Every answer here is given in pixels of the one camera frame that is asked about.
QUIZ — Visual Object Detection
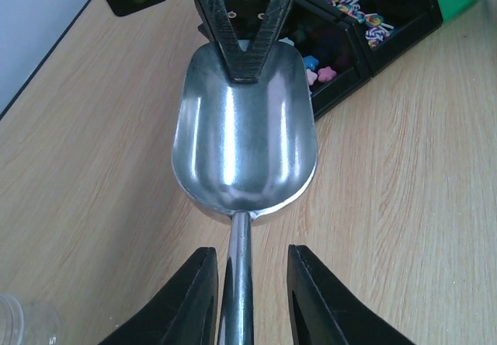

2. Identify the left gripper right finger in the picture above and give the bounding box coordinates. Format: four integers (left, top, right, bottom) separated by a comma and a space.
287, 245, 413, 345

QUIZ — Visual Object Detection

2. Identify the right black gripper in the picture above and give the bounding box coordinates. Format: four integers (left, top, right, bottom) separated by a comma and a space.
196, 0, 292, 83

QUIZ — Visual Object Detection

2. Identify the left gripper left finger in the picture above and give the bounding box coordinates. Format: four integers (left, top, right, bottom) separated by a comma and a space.
101, 247, 218, 345

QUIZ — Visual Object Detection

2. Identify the metal scoop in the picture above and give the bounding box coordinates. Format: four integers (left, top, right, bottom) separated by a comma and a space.
171, 41, 318, 344

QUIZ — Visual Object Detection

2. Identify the clear plastic jar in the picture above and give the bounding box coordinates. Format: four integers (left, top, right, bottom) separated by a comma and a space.
0, 292, 63, 345

